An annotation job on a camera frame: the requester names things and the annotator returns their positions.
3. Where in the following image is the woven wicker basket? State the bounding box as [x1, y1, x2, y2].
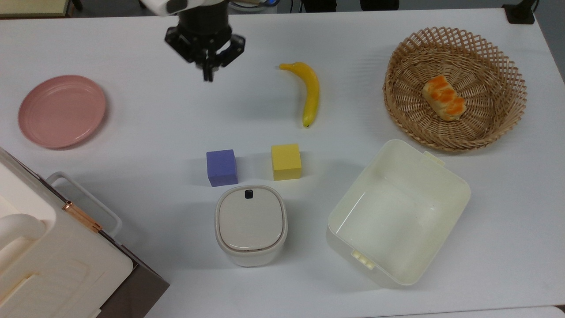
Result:
[383, 26, 528, 153]

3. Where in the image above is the wood drawer with white handle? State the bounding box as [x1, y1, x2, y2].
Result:
[44, 171, 137, 265]

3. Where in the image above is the blue rimmed round object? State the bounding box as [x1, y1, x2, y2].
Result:
[230, 0, 279, 13]

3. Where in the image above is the black camera stand base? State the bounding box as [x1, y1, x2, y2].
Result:
[502, 0, 540, 25]

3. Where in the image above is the dark wood drawer cabinet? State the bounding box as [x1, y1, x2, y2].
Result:
[95, 230, 170, 318]

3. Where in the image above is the orange glazed bread loaf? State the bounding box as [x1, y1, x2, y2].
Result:
[422, 75, 467, 122]

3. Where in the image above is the light wooden desk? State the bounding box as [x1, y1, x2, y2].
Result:
[0, 0, 73, 18]

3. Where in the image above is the purple cube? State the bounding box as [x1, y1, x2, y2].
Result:
[206, 149, 239, 187]

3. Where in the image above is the yellow toy banana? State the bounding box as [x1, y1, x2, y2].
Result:
[279, 62, 320, 129]

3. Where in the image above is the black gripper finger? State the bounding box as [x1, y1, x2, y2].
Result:
[166, 27, 209, 81]
[208, 34, 246, 81]

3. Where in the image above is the black chair foot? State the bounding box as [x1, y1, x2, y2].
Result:
[300, 0, 338, 13]
[360, 0, 400, 11]

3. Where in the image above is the small cream lidded trash can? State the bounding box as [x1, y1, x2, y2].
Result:
[215, 185, 288, 267]

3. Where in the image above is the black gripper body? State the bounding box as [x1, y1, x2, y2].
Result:
[177, 4, 233, 51]

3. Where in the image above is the pink round plate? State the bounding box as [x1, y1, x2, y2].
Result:
[18, 75, 107, 149]

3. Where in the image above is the cream rectangular plastic bin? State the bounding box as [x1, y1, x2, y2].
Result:
[326, 139, 471, 289]

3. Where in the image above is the yellow cube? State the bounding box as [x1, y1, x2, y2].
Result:
[271, 144, 302, 181]

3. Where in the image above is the orange latch strip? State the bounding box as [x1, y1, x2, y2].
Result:
[62, 201, 103, 232]

